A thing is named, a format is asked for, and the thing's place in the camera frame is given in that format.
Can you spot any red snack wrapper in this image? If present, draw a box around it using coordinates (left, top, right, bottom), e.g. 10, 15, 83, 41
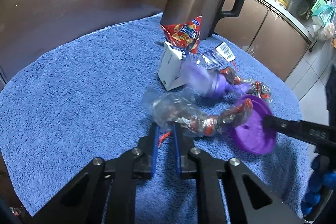
161, 15, 202, 53

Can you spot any clear candy wrapper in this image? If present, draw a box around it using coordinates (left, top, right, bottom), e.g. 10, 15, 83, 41
142, 88, 253, 138

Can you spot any yellow detergent bottle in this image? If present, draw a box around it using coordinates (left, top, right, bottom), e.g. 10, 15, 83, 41
275, 0, 292, 10

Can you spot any purple wrapper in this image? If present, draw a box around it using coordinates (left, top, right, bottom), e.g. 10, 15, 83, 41
181, 61, 251, 99

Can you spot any blue towel mat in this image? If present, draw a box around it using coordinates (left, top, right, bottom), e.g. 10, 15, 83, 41
1, 14, 310, 223

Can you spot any barcode foil wrapper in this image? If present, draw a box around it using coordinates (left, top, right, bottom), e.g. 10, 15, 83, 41
187, 42, 236, 69

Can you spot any white small carton box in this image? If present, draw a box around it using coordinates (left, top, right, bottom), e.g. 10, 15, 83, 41
157, 42, 186, 91

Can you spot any purple plastic lid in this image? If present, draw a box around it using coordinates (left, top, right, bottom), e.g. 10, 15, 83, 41
230, 95, 277, 155

